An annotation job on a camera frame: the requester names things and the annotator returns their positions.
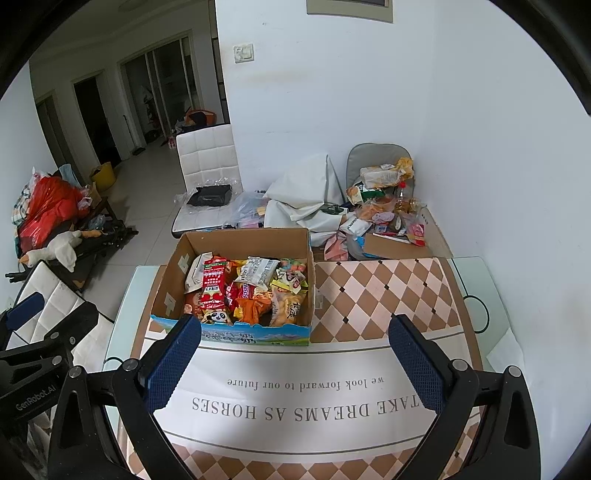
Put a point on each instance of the black tripod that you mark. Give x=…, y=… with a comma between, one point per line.
x=111, y=233

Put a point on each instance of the long red snack packet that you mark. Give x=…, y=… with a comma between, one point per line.
x=213, y=286

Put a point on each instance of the red bag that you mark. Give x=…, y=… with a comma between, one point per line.
x=46, y=207

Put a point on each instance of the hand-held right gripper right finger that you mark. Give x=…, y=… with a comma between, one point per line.
x=415, y=364

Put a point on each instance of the white barcode packet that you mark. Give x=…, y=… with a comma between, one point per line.
x=196, y=272

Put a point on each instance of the plain brown cardboard box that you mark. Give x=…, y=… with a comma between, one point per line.
x=397, y=247

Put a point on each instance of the white padded chair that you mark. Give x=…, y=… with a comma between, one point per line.
x=207, y=152
x=55, y=295

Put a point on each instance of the white paper sheet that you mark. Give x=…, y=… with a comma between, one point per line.
x=505, y=350

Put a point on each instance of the plaid bag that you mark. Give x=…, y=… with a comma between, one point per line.
x=21, y=203

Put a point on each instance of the checkered tablecloth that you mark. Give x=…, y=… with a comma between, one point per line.
x=369, y=295

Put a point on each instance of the grey chair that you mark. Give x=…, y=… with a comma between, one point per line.
x=374, y=154

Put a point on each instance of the yellow biscuit packet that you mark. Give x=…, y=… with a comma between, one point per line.
x=286, y=309

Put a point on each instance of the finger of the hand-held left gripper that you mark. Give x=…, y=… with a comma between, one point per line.
x=25, y=309
x=74, y=325

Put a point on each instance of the orange panda snack packet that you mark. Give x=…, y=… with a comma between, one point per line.
x=214, y=316

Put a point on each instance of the white cloth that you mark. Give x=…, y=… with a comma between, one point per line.
x=300, y=189

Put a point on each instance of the orange black bag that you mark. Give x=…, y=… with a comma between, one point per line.
x=201, y=117

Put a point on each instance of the yellow panda snack packet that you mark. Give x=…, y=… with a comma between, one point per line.
x=288, y=279

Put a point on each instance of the sliding glass door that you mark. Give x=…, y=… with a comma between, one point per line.
x=161, y=92

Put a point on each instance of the picture frame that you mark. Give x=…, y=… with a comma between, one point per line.
x=349, y=14

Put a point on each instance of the black item in plastic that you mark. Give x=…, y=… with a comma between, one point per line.
x=210, y=196

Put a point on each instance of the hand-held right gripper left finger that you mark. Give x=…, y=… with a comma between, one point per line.
x=171, y=364

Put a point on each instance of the white goose plush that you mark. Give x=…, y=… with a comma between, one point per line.
x=60, y=249

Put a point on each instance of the pile of assorted snack packets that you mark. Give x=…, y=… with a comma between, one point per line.
x=383, y=203

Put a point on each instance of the grey-white snack packet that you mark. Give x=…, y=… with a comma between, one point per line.
x=256, y=272

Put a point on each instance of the blue printed cardboard box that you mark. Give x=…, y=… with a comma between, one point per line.
x=258, y=237

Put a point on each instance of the clear plastic bag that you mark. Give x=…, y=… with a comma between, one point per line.
x=244, y=207

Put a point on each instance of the pink packets in clear bag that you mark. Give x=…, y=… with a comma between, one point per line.
x=334, y=249

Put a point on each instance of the orange barcode snack packet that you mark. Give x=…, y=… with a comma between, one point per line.
x=251, y=310

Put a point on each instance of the white light switch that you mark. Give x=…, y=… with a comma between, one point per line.
x=243, y=53

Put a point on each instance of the light blue plastic bag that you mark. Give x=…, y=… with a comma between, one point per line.
x=70, y=174

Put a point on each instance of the yellow bucket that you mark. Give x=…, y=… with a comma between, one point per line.
x=102, y=177

